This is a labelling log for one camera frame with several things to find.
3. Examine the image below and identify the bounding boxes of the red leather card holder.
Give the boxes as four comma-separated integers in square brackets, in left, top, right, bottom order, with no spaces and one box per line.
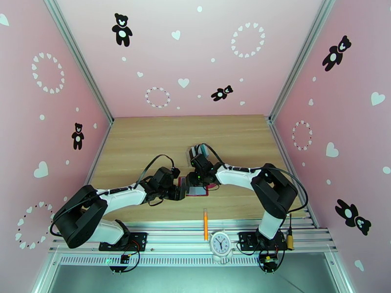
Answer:
[177,176,211,198]

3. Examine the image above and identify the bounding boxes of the orange pencil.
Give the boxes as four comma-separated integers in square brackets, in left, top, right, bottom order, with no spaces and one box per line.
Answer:
[202,208,209,241]

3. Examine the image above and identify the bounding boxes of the white alarm clock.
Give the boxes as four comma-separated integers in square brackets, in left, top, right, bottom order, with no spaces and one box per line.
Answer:
[209,229,235,264]

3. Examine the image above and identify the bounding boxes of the perforated metal strip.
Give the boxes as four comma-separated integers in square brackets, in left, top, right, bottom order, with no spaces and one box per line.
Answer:
[57,254,326,267]

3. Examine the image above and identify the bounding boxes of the black left camera cable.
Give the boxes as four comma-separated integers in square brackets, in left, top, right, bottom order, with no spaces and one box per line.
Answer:
[49,153,175,238]

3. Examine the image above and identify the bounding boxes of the aluminium mounting rail platform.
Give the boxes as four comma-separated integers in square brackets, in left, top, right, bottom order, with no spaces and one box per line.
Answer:
[48,221,339,257]

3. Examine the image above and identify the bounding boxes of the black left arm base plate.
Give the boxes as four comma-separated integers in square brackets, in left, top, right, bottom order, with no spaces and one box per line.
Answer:
[98,231,148,252]

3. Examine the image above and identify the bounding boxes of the left arm base power wires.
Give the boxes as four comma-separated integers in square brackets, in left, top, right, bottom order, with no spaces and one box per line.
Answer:
[109,240,142,274]

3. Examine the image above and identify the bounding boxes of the arm base power wires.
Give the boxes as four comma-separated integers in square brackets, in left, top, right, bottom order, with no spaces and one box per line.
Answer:
[244,243,286,274]
[109,240,142,274]

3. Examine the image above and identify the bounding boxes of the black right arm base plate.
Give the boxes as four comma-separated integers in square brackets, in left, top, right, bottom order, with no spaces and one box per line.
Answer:
[238,231,288,252]

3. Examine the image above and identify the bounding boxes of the aluminium table edge rail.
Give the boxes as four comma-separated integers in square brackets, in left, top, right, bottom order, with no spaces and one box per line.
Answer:
[268,118,320,230]
[84,119,114,186]

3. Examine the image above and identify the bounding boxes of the yellow handled screwdriver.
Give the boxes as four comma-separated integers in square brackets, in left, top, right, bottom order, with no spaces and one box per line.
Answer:
[285,213,295,251]

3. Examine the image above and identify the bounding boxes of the right arm base power wires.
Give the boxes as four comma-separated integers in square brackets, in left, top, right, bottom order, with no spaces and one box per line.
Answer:
[244,243,286,274]

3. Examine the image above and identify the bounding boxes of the aluminium frame post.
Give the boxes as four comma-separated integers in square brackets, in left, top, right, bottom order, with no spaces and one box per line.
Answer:
[268,0,338,123]
[40,0,115,123]

